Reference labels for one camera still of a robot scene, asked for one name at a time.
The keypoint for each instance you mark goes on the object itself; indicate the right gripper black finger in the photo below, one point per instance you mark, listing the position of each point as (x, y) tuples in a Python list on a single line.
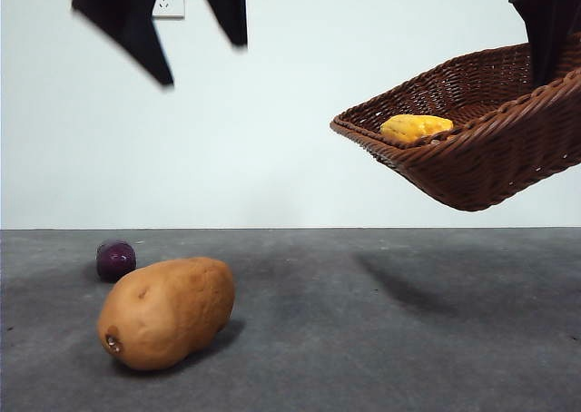
[(547, 35)]

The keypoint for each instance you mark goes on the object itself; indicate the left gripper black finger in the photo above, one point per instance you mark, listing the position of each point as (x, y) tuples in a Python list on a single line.
[(131, 26), (231, 8)]

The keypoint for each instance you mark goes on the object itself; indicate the yellow corn cob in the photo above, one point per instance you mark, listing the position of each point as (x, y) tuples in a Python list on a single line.
[(415, 127)]

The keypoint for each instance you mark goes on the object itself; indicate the purple onion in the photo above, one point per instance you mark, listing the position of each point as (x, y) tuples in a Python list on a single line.
[(114, 258)]

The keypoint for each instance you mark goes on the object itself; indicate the brown wicker basket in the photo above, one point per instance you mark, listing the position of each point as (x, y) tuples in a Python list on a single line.
[(476, 167)]

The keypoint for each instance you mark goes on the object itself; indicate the brown potato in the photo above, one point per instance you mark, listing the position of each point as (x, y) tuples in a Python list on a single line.
[(168, 312)]

